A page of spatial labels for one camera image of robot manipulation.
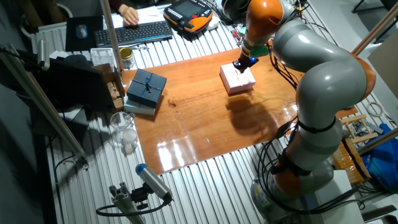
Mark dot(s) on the clear plastic tray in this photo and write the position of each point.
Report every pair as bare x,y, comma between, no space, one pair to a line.
102,56

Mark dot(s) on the white gift box lid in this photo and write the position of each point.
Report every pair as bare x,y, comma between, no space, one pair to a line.
231,77

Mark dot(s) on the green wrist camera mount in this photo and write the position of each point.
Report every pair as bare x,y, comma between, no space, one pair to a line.
259,51

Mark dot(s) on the orange and black teach pendant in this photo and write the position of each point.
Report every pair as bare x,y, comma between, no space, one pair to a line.
188,14

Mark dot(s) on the silver camera with blue end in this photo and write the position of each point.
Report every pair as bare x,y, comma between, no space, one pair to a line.
154,182

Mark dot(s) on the small wooden rack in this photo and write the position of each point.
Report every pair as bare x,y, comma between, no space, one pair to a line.
354,119

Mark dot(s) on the black chair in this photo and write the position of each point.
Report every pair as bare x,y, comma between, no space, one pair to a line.
391,3

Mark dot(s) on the taped cardboard package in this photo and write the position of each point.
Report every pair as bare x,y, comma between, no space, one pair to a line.
351,161

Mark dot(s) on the glossy wooden board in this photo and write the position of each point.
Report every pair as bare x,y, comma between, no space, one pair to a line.
192,124

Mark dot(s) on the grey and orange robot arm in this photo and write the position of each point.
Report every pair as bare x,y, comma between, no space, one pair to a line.
323,77

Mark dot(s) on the aluminium frame beam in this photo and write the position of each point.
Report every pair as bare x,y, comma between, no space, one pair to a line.
40,102

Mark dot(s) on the black filament spool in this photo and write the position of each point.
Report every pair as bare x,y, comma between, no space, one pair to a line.
233,9

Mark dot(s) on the person forearm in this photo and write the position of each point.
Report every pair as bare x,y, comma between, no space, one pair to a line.
115,4

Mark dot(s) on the black computer keyboard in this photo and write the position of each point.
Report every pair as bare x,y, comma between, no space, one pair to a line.
133,33

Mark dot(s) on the person hand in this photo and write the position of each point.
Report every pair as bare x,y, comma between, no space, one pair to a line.
130,15

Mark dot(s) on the white rounded object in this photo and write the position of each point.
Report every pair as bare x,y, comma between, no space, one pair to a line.
213,23

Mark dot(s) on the brown cardboard box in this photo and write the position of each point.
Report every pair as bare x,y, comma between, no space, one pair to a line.
115,90

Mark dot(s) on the grey computer mouse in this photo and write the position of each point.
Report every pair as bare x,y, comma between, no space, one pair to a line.
81,31

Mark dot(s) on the wooden frame pole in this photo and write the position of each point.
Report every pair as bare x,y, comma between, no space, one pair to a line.
110,31
373,31
377,141

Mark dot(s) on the small clear plastic cup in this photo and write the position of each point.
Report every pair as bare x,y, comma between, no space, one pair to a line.
130,140

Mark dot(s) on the white paper sheets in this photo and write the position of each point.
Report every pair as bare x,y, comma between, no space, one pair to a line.
149,14

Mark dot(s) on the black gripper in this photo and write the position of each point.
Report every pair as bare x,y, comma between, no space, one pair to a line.
248,61

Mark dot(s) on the clear glass measuring cup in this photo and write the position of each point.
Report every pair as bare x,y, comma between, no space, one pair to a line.
121,123

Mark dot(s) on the dark blue ribboned gift box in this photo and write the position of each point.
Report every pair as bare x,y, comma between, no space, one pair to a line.
146,88

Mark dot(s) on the black mouse pad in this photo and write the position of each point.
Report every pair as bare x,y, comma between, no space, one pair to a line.
93,25

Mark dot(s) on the blue plastic bag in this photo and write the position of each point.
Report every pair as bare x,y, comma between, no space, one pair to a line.
384,158

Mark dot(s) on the beige cardboard sheet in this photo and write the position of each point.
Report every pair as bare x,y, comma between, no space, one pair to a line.
387,65

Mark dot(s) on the dark monitor panel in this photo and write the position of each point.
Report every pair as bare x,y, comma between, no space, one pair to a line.
71,84

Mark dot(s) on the open pink box base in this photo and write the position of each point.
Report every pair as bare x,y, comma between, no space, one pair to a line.
244,89

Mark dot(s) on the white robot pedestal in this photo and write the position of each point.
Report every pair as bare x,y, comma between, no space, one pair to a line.
337,193

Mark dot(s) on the aluminium profile camera mount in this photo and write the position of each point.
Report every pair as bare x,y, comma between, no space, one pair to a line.
126,203

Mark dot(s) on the glass jar with yellow lid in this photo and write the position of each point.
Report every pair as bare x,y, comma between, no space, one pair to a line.
127,57

